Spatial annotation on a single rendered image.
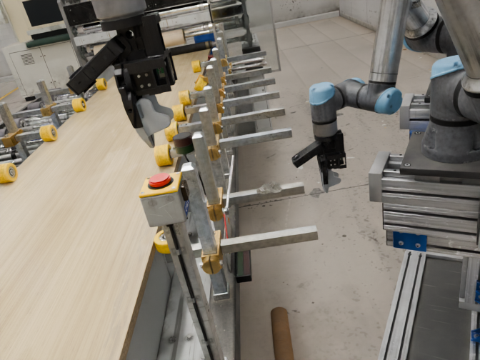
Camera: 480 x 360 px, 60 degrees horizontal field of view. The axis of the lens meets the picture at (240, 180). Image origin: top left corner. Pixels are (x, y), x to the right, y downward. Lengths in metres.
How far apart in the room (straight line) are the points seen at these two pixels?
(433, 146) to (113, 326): 0.85
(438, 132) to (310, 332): 1.24
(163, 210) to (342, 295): 1.57
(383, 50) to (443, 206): 0.44
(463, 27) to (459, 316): 1.25
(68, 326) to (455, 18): 0.99
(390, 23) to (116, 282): 0.97
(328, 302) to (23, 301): 1.44
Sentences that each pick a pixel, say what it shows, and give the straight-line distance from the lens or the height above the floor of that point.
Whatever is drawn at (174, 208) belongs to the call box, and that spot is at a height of 1.18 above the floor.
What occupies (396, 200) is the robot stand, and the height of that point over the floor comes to 0.92.
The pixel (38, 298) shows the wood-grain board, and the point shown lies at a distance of 1.19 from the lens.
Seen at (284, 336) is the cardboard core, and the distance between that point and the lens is 1.95.
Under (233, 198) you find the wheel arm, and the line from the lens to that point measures 1.39.
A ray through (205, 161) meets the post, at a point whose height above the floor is 1.02.
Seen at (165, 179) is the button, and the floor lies 1.23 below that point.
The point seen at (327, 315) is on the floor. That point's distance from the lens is 2.12.
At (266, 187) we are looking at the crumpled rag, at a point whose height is 0.87.
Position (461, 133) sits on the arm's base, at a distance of 1.08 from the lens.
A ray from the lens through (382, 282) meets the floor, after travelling 2.28.
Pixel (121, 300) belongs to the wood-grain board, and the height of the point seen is 0.90.
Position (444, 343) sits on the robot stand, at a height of 0.21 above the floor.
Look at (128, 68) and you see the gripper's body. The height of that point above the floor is 1.43.
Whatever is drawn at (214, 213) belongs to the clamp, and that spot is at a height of 0.85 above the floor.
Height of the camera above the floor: 1.55
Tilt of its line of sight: 28 degrees down
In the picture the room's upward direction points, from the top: 12 degrees counter-clockwise
